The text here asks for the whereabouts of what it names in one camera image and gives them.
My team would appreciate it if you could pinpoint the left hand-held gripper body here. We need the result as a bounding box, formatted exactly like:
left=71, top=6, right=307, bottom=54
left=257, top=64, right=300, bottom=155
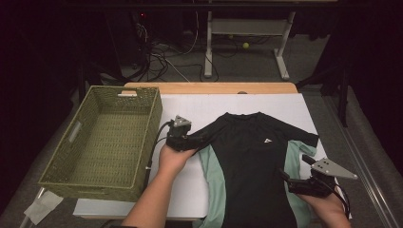
left=164, top=115, right=196, bottom=153

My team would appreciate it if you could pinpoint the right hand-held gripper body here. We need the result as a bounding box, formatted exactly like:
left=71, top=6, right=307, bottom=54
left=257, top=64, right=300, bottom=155
left=286, top=157, right=359, bottom=199

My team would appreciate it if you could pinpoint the black and mint t-shirt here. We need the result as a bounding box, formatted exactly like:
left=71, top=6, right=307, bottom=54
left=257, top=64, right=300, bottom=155
left=186, top=111, right=319, bottom=228

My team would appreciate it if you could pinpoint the green woven basket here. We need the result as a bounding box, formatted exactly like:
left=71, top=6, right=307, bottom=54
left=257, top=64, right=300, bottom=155
left=37, top=85, right=163, bottom=203

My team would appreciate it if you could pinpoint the person's left hand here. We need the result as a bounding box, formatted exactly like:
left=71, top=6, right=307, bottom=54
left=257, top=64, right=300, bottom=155
left=158, top=144, right=199, bottom=179

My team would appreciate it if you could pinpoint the person's right hand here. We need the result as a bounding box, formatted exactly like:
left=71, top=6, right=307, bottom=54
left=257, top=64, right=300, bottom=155
left=297, top=190, right=350, bottom=220

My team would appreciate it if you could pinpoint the black stand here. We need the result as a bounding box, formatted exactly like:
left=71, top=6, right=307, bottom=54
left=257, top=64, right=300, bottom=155
left=77, top=60, right=125, bottom=103
left=296, top=60, right=351, bottom=127

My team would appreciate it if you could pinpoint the black computer tower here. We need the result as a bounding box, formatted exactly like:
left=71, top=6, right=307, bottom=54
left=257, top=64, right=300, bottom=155
left=132, top=10, right=151, bottom=67

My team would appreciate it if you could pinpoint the white paper sheet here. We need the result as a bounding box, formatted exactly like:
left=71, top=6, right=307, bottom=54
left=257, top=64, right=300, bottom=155
left=23, top=189, right=65, bottom=226

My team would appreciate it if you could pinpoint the left hand-held gripper cable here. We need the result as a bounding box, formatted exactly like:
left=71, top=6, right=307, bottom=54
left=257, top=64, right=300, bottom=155
left=144, top=121, right=175, bottom=191

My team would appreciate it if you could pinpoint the hand-held gripper cable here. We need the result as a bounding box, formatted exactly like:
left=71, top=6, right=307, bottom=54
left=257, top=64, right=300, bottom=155
left=144, top=121, right=175, bottom=191
left=326, top=180, right=352, bottom=219

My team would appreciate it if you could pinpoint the right hand-held gripper cable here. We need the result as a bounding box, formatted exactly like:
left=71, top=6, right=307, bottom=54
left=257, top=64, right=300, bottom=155
left=326, top=180, right=352, bottom=219

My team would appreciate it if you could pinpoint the metal floor rail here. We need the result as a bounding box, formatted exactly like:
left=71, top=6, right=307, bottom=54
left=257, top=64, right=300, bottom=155
left=322, top=94, right=400, bottom=228

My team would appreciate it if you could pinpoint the bundle of floor cables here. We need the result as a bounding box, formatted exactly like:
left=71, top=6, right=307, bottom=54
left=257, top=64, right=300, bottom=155
left=126, top=41, right=221, bottom=84

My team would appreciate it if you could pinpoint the white desk frame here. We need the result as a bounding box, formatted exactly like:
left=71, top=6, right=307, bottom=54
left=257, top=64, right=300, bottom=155
left=203, top=10, right=297, bottom=81

